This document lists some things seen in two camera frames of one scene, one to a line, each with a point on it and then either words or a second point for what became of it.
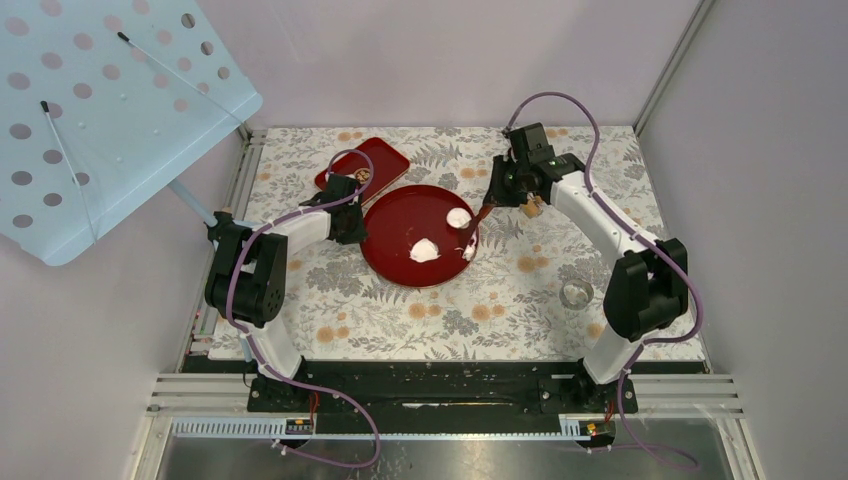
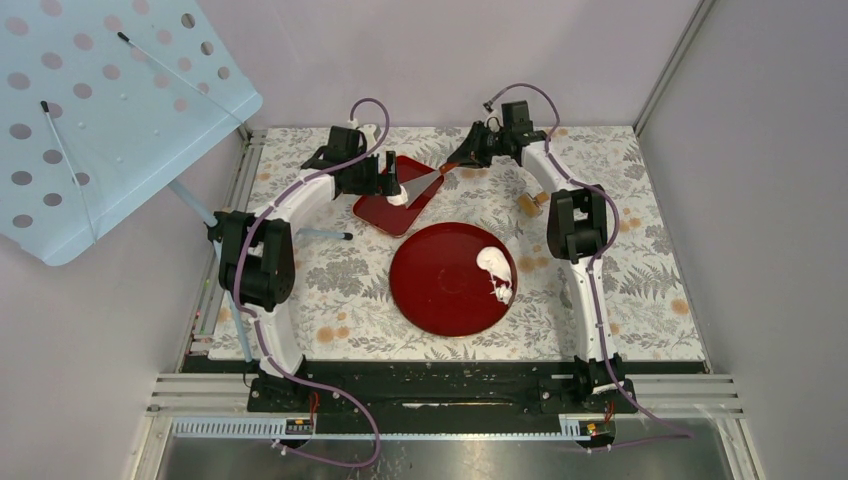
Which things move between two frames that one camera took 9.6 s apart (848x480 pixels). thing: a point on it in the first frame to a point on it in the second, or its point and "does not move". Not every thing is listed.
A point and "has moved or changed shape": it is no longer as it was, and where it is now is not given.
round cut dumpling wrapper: x=423 y=250 to x=400 y=199
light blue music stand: x=101 y=103 does not move
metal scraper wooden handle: x=474 y=240 to x=418 y=187
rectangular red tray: x=387 y=163 has moved or changed shape
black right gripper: x=497 y=195 to x=470 y=153
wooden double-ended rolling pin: x=533 y=207 does not move
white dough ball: x=458 y=218 to x=494 y=261
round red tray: x=400 y=216 to x=438 y=286
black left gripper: x=359 y=233 to x=379 y=183
